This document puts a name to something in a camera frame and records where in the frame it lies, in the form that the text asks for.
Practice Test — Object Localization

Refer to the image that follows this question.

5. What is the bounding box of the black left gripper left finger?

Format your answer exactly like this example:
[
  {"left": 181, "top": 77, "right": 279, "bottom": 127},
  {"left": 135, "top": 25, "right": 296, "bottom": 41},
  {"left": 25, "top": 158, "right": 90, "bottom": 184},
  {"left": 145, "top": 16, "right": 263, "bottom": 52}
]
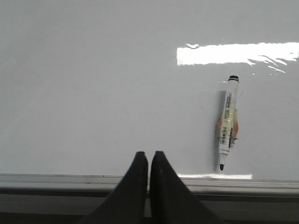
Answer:
[{"left": 78, "top": 152, "right": 148, "bottom": 224}]

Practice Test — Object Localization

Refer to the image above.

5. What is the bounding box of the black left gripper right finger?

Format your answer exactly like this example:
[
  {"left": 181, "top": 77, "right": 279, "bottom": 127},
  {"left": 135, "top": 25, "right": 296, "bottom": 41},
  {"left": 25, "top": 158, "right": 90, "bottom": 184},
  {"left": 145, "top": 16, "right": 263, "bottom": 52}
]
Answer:
[{"left": 149, "top": 151, "right": 221, "bottom": 224}]

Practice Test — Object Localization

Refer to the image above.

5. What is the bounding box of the white black whiteboard marker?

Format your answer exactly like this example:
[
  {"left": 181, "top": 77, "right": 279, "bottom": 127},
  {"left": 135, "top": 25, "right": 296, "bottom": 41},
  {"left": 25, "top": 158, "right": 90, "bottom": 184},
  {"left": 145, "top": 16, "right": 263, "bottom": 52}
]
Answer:
[{"left": 217, "top": 75, "right": 239, "bottom": 171}]

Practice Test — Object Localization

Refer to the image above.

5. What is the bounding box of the white whiteboard with aluminium frame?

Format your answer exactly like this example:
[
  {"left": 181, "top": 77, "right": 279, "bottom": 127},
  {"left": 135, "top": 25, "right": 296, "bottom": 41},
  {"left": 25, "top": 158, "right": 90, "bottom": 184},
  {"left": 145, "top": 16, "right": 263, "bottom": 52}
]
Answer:
[{"left": 0, "top": 0, "right": 299, "bottom": 222}]

